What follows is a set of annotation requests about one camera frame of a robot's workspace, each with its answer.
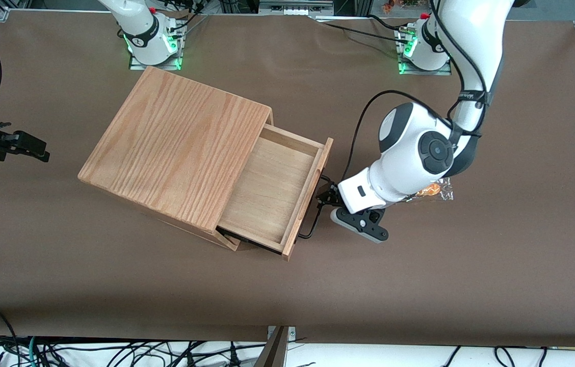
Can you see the grey equipment box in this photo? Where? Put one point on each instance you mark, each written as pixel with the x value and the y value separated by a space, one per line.
pixel 292 7

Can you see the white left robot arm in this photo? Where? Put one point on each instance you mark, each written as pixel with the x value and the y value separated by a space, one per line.
pixel 404 153

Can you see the bread in clear wrapper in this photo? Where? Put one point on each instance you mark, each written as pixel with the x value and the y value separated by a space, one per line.
pixel 443 192

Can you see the aluminium frame profile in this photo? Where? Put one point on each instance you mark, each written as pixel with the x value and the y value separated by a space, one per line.
pixel 1 10

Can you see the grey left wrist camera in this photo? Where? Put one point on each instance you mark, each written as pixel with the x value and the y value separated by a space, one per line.
pixel 364 224

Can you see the wooden drawer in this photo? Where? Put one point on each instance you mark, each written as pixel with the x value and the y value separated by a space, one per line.
pixel 267 193

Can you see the small metal bracket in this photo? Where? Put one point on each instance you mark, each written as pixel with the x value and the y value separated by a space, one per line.
pixel 291 332

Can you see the light wooden drawer cabinet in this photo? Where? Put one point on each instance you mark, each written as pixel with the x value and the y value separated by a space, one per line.
pixel 175 142

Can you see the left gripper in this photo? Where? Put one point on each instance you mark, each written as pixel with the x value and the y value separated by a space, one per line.
pixel 329 195

